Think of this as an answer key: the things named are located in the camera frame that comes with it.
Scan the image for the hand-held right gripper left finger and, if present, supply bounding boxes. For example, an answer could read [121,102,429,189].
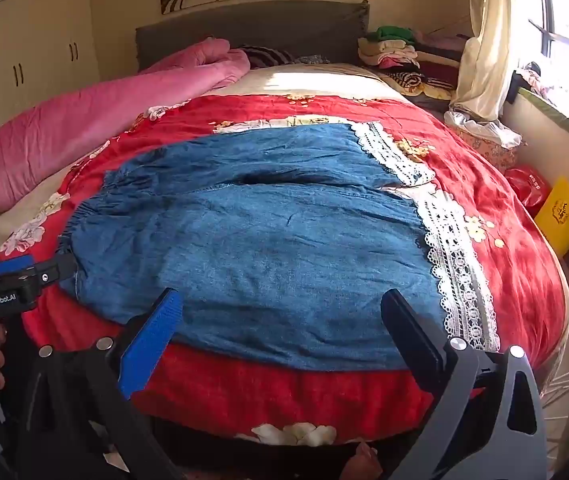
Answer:
[14,287,185,480]

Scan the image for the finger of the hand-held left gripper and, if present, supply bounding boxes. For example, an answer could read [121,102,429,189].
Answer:
[27,252,79,288]
[0,254,35,277]

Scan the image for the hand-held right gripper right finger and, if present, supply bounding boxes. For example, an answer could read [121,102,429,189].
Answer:
[380,287,549,480]

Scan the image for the blue denim pants with lace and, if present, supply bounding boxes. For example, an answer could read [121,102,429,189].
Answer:
[57,121,501,373]

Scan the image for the red floral blanket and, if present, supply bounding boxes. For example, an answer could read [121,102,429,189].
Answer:
[0,92,567,448]

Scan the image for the pink quilt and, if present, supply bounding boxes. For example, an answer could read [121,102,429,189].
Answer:
[0,37,251,212]

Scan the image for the red plastic bag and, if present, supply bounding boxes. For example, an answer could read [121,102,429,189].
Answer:
[504,164,553,218]

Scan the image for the floral fabric box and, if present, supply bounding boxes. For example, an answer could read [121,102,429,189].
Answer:
[451,127,520,173]

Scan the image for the white crumpled cloth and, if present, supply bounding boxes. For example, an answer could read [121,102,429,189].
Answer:
[444,109,523,149]

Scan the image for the cream wardrobe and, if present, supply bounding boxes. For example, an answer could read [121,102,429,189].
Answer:
[0,0,101,166]

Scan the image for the beige bed sheet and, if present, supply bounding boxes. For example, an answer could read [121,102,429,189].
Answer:
[0,62,417,271]

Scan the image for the pile of folded clothes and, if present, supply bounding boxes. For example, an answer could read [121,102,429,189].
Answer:
[357,25,470,102]

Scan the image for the cream curtain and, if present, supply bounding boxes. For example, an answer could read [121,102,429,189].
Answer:
[451,0,526,122]

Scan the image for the black striped pillow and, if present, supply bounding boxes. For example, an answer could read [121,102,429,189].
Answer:
[238,45,297,69]

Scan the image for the grey headboard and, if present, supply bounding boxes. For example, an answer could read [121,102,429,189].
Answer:
[135,0,371,72]

